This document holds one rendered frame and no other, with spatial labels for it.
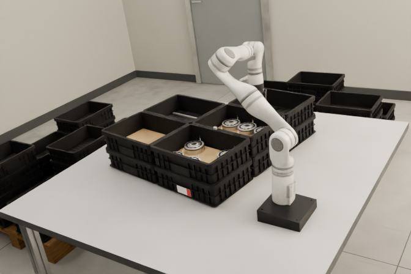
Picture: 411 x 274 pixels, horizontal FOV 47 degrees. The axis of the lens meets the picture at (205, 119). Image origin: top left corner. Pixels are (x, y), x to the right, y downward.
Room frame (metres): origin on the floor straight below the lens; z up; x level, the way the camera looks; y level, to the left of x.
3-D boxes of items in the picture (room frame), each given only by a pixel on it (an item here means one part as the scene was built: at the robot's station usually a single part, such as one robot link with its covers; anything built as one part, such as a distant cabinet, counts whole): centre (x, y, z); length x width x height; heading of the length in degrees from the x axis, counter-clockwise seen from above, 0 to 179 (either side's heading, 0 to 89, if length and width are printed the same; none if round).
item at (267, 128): (2.25, -0.17, 0.92); 0.40 x 0.30 x 0.02; 45
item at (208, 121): (2.25, -0.17, 0.87); 0.40 x 0.30 x 0.11; 45
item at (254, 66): (2.19, -0.28, 1.26); 0.09 x 0.07 x 0.15; 58
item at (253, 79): (2.21, -0.26, 1.16); 0.11 x 0.09 x 0.06; 44
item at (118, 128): (2.32, 0.33, 0.87); 0.40 x 0.30 x 0.11; 45
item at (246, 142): (2.03, 0.05, 0.92); 0.40 x 0.30 x 0.02; 45
